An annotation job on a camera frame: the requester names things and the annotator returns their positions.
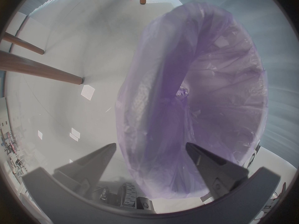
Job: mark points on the white trash bin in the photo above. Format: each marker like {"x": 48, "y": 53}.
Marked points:
{"x": 140, "y": 97}

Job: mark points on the purple plastic bag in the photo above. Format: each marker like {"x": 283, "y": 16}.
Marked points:
{"x": 163, "y": 101}

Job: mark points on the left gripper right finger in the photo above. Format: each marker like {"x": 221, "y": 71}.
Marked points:
{"x": 219, "y": 171}

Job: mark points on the white cushioned wooden chair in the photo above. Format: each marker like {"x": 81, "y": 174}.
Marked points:
{"x": 46, "y": 71}

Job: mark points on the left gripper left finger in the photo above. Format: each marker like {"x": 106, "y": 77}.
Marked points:
{"x": 91, "y": 169}

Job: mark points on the pale blue curtain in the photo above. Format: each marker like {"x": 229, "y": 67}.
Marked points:
{"x": 275, "y": 90}

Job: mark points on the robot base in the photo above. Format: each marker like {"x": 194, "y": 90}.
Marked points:
{"x": 127, "y": 195}

